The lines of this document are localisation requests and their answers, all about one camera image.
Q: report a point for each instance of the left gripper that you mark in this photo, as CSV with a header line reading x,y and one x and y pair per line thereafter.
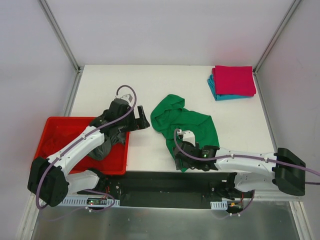
x,y
136,120

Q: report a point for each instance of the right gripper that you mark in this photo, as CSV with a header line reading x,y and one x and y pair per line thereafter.
x,y
180,158

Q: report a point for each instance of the green t shirt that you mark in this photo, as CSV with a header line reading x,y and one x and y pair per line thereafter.
x,y
171,114

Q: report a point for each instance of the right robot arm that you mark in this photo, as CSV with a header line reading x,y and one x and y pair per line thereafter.
x,y
282,170

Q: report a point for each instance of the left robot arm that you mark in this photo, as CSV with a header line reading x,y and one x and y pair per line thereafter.
x,y
50,178

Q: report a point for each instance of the grey t shirt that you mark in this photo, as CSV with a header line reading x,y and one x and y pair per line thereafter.
x,y
111,138

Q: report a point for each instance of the red plastic bin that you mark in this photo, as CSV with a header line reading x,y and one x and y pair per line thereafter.
x,y
74,156

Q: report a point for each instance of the red t shirt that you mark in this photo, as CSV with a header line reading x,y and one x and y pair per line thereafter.
x,y
57,141

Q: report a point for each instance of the folded teal t shirt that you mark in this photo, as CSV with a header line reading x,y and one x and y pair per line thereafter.
x,y
222,97

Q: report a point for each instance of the folded magenta t shirt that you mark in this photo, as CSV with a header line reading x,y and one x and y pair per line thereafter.
x,y
234,80

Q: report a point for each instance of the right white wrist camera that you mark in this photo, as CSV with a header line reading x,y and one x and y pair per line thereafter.
x,y
187,136

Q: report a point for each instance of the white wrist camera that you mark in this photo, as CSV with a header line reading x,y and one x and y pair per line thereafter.
x,y
187,136
127,97

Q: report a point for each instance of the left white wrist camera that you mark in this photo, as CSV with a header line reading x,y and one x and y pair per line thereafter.
x,y
127,97

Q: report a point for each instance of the right slotted cable duct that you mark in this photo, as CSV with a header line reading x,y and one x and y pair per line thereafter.
x,y
219,205

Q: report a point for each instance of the slotted cable duct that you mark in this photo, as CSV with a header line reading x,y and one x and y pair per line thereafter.
x,y
83,201
219,205

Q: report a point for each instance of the left slotted cable duct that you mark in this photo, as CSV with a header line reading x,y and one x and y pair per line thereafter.
x,y
83,201

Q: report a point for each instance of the left aluminium frame post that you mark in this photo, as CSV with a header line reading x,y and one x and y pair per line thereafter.
x,y
59,34

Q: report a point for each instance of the aluminium frame post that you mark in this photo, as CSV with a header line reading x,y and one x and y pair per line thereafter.
x,y
59,34
277,34

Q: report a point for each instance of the right aluminium frame post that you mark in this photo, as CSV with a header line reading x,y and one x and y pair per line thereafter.
x,y
277,34

